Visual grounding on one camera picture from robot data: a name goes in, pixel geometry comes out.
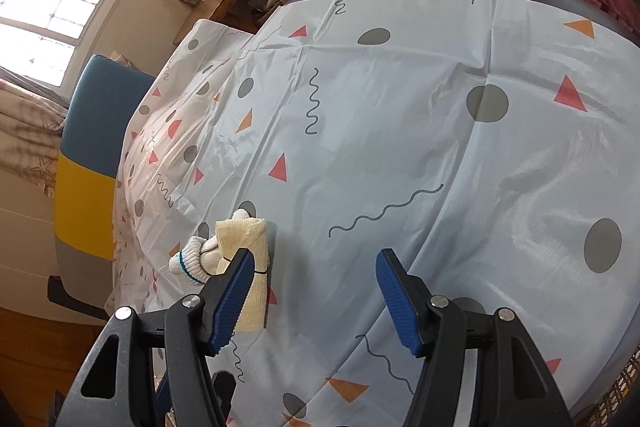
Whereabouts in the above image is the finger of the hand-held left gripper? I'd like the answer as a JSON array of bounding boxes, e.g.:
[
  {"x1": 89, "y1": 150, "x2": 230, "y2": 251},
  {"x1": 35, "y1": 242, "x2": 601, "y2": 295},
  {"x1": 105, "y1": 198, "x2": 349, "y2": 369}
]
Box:
[{"x1": 211, "y1": 371, "x2": 236, "y2": 427}]

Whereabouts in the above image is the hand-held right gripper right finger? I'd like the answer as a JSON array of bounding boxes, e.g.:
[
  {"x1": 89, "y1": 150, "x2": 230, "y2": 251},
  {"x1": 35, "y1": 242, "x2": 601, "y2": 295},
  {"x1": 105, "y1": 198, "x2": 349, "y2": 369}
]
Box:
[{"x1": 375, "y1": 248, "x2": 574, "y2": 427}]

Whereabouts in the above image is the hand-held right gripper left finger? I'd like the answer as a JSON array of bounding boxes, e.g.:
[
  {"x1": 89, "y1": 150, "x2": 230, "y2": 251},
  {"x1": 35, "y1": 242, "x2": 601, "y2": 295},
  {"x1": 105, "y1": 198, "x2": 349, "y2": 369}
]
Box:
[{"x1": 55, "y1": 247, "x2": 256, "y2": 427}]

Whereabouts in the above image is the white knit glove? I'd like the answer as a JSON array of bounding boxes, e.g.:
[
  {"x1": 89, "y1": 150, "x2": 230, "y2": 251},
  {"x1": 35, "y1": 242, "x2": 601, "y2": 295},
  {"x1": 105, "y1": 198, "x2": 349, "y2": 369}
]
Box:
[{"x1": 168, "y1": 208, "x2": 257, "y2": 286}]

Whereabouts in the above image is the beige knit sock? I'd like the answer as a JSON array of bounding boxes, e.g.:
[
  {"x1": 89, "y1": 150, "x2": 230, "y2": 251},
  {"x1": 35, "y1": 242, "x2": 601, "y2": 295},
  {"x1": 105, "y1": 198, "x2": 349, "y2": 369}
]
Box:
[{"x1": 215, "y1": 217, "x2": 274, "y2": 336}]

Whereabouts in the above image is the patterned plastic tablecloth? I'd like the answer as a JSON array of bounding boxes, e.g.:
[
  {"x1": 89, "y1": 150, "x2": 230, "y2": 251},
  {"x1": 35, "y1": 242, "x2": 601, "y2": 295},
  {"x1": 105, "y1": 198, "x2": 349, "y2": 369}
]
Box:
[{"x1": 107, "y1": 0, "x2": 640, "y2": 427}]

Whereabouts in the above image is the blue and yellow chair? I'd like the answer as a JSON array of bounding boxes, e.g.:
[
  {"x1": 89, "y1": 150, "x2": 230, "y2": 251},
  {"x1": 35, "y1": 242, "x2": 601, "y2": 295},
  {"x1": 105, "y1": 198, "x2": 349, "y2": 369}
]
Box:
[{"x1": 47, "y1": 54, "x2": 157, "y2": 323}]

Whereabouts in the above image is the woven basket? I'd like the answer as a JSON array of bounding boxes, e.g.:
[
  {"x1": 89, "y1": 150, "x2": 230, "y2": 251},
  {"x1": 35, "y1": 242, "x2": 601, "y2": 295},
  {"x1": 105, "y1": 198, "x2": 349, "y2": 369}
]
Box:
[{"x1": 582, "y1": 347, "x2": 640, "y2": 427}]

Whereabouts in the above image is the pale patterned curtain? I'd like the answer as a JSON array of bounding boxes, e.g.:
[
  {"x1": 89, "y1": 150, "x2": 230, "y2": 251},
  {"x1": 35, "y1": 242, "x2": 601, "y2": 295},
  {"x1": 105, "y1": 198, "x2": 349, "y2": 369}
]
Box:
[{"x1": 0, "y1": 77, "x2": 69, "y2": 198}]

